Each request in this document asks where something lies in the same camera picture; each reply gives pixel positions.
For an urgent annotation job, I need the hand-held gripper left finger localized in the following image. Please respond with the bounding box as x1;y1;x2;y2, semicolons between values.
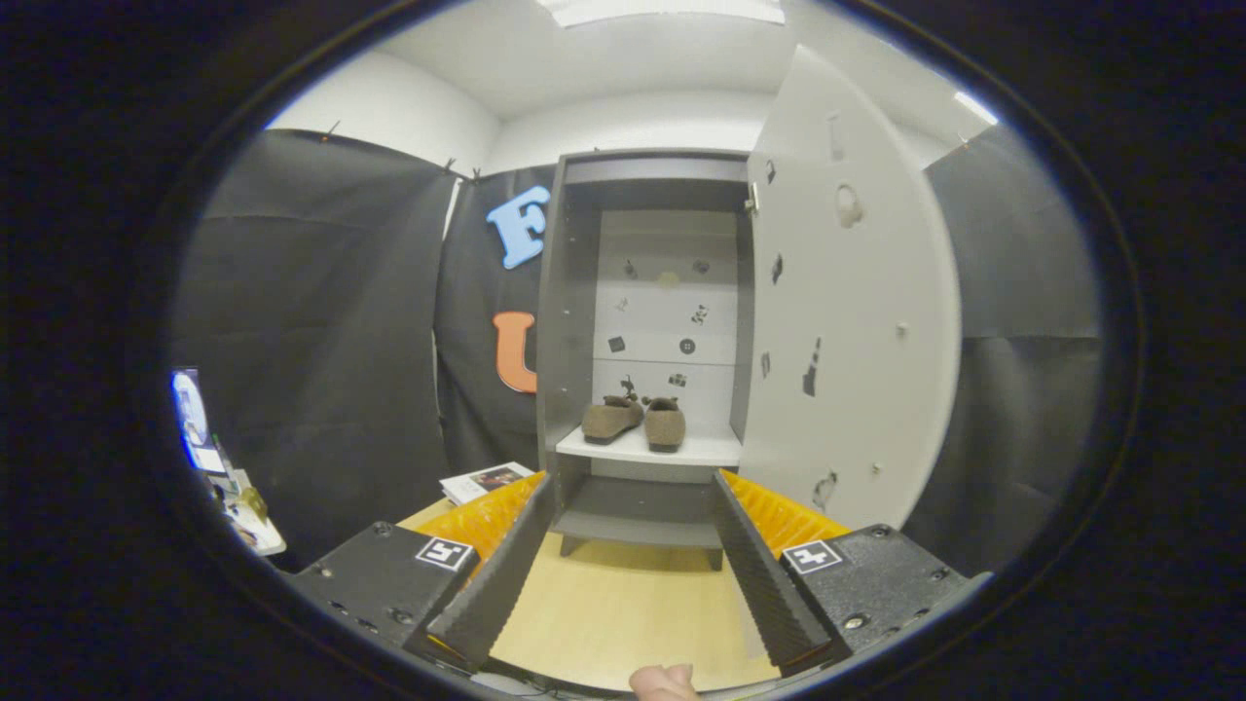
292;471;554;673

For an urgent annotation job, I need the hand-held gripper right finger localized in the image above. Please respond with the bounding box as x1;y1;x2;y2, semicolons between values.
714;468;994;678

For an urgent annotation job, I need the brown fuzzy shoe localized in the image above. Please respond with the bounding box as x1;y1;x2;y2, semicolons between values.
581;394;645;446
642;396;687;454

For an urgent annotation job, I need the white shoe cabinet door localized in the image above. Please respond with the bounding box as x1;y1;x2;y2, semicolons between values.
737;44;965;532

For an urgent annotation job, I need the grey shoe cabinet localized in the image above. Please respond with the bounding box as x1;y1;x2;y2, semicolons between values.
535;148;755;572

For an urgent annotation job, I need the white book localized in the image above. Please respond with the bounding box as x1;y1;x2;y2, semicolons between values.
440;461;536;507

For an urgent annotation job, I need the black backdrop cloth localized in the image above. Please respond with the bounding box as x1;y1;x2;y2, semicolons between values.
170;125;1106;575

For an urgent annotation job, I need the large ceiling light panel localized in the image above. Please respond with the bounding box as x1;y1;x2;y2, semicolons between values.
535;0;787;28

